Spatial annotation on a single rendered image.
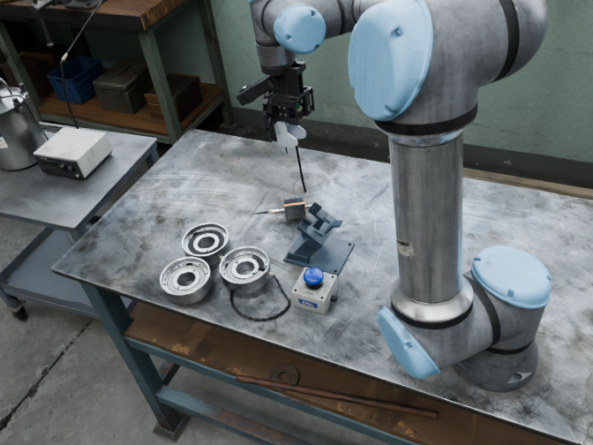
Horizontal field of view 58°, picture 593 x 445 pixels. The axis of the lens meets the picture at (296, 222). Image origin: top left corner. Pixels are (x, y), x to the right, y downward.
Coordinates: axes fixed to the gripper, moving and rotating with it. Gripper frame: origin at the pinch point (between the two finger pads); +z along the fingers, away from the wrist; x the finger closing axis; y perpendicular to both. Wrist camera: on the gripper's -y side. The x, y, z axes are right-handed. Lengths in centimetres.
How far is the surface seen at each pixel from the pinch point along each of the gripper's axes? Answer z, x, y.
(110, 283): 18.3, -36.5, -24.8
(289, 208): 14.4, -2.8, 1.6
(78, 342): 94, -20, -95
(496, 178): 89, 135, 23
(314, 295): 15.2, -23.9, 19.4
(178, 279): 16.5, -30.5, -9.8
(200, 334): 43, -25, -16
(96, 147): 19, 7, -76
